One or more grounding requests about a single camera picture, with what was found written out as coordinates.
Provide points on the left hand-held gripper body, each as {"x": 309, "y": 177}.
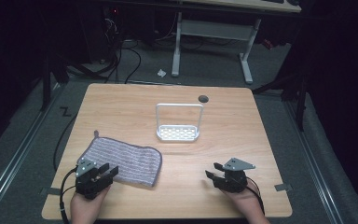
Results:
{"x": 88, "y": 183}

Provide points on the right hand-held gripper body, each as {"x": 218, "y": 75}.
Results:
{"x": 233, "y": 179}

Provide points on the grey striped cloth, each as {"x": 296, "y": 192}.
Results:
{"x": 127, "y": 160}

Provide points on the grey tape piece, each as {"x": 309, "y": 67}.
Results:
{"x": 50, "y": 191}
{"x": 282, "y": 187}

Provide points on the black tape mark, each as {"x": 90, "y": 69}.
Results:
{"x": 65, "y": 111}

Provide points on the dark round table grommet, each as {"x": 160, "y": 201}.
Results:
{"x": 203, "y": 99}

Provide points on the black metal stand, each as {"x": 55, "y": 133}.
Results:
{"x": 298, "y": 93}
{"x": 46, "y": 81}

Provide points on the white paper scrap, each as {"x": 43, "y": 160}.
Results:
{"x": 161, "y": 73}

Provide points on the white-framed desk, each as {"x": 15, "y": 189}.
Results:
{"x": 214, "y": 31}

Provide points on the metal floor rail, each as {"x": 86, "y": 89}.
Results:
{"x": 18, "y": 155}
{"x": 313, "y": 161}

